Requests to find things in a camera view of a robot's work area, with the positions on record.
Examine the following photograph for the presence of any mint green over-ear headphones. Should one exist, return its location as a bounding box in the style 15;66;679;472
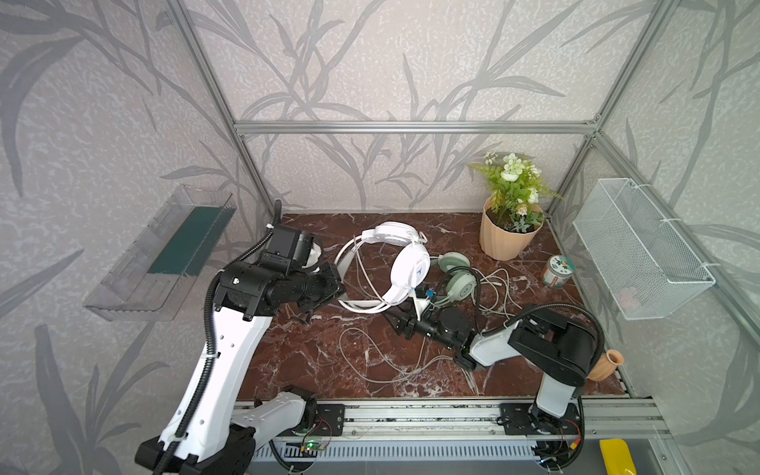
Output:
431;251;477;306

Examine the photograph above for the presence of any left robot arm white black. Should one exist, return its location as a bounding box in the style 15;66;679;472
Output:
135;201;344;474

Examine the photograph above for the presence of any small green white tin can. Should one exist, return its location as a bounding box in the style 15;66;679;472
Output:
541;255;575;289

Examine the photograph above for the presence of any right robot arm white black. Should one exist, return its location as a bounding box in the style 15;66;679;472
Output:
383;298;605;420

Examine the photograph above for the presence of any mint green headphone cable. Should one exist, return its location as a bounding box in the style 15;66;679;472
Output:
471;266;536;334

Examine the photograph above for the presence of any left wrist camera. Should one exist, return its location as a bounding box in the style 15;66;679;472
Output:
257;225;322;275

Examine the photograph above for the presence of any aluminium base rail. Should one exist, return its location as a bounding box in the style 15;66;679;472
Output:
255;398;674;463

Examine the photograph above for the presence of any potted plant beige pot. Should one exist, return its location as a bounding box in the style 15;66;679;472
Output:
469;152;561;261

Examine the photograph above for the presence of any white wire mesh basket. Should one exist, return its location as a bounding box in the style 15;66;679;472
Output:
573;178;716;321

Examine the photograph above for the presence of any yellow object at front edge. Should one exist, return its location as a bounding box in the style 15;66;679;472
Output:
599;439;637;475

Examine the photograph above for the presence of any small terracotta vase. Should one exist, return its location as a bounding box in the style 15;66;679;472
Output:
588;350;625;382

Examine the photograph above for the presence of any white over-ear headphones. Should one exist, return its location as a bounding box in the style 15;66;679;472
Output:
334;221;431;315

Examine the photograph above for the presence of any white headphone cable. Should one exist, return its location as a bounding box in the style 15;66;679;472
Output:
337;234;476;393

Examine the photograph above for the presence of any clear plastic wall shelf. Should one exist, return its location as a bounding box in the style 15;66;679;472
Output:
83;185;237;323

